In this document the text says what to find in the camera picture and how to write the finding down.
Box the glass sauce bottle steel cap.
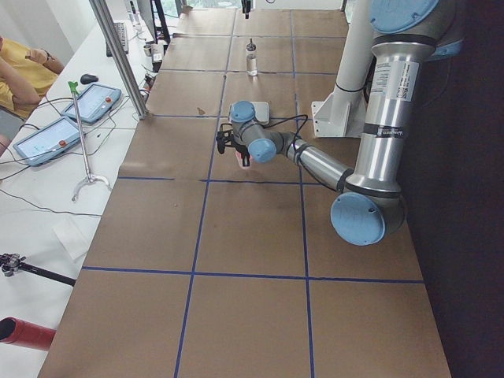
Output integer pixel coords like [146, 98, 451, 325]
[246, 38, 258, 76]

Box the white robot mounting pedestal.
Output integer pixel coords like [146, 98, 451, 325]
[312, 0, 373, 138]

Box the white digital kitchen scale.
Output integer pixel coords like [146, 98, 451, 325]
[228, 101, 270, 125]

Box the black keyboard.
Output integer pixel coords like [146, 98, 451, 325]
[106, 22, 129, 57]

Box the teach pendant tablet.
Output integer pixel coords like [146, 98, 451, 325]
[77, 83, 122, 124]
[13, 116, 80, 166]

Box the black tripod rod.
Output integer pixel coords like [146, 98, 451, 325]
[1, 254, 76, 287]

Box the person in yellow shirt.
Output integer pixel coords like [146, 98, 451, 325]
[0, 35, 65, 154]

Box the red cylinder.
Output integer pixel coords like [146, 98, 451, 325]
[1, 317, 56, 351]

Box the metal reacher grabber tool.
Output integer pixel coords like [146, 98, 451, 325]
[68, 81, 112, 202]

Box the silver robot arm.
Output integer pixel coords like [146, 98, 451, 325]
[216, 1, 466, 246]

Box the near teach pendant tablet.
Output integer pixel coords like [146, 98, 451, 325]
[13, 116, 80, 166]

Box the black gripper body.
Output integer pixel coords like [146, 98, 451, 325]
[217, 124, 250, 159]

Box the brown paper table cover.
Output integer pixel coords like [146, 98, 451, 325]
[40, 9, 450, 377]

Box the black computer mouse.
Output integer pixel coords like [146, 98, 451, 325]
[80, 74, 99, 85]

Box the aluminium frame post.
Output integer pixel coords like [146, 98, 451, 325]
[90, 0, 148, 120]

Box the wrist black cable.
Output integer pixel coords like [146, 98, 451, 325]
[267, 113, 309, 143]

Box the far teach pendant tablet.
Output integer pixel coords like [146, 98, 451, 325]
[77, 83, 122, 124]

